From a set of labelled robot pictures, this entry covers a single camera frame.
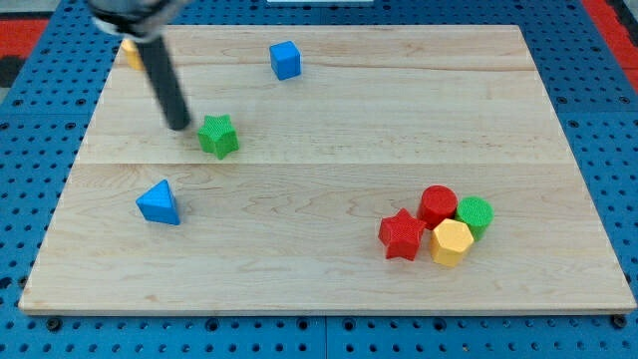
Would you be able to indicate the dark robot end effector mount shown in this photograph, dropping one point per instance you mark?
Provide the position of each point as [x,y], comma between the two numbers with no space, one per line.
[134,19]

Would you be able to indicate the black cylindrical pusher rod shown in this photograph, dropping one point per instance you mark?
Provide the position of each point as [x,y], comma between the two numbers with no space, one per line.
[160,71]

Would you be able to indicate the green star block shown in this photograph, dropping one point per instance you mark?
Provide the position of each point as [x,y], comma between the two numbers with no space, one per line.
[218,136]

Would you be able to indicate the red star block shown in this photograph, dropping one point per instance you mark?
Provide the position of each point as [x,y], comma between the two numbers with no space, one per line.
[401,235]

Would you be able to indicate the yellow block behind rod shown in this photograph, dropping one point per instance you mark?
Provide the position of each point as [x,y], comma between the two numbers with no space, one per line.
[132,55]

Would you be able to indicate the blue triangle block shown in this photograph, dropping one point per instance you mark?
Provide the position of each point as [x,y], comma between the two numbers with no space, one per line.
[158,204]

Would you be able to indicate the blue cube block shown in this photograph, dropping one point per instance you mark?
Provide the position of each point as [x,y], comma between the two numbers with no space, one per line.
[285,60]

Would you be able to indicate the wooden board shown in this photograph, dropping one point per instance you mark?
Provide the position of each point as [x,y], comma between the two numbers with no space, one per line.
[288,224]

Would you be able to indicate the red cylinder block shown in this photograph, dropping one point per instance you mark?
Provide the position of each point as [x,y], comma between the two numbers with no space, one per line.
[438,202]

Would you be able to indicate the yellow hexagon block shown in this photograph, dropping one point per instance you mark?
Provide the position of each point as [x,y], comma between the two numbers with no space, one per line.
[450,242]

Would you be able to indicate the green cylinder block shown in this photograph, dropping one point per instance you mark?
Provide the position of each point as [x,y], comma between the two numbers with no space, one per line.
[477,213]

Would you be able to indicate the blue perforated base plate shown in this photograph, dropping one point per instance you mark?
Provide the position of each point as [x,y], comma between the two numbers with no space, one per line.
[46,113]

